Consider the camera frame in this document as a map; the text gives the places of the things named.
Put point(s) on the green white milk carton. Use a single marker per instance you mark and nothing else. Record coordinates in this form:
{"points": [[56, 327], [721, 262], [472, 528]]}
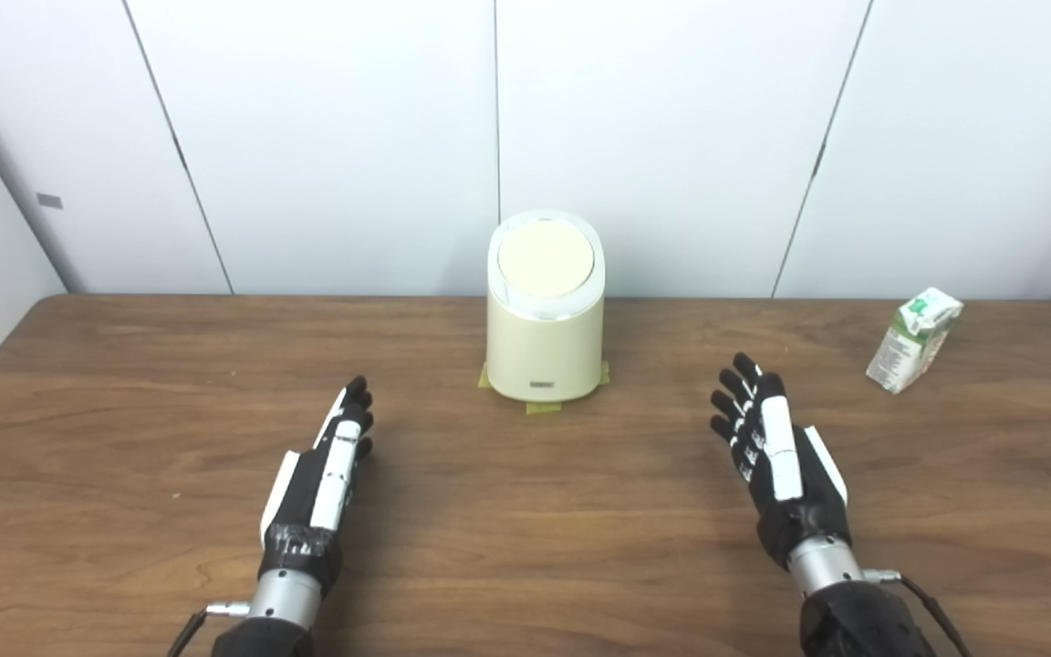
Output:
{"points": [[910, 342]]}

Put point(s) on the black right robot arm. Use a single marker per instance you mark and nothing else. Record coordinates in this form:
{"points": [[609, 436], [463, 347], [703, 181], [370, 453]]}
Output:
{"points": [[854, 620]]}

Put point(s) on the small grey wall label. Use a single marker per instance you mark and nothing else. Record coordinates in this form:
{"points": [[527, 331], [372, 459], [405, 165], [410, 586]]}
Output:
{"points": [[49, 201]]}

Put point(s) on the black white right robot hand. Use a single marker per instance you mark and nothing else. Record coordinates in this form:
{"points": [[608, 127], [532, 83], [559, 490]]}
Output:
{"points": [[808, 511]]}

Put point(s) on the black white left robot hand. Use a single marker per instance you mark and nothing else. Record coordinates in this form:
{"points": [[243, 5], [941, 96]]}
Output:
{"points": [[306, 493]]}

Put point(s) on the cream-colored round bin lid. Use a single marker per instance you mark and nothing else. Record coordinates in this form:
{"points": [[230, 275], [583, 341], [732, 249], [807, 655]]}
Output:
{"points": [[546, 260]]}

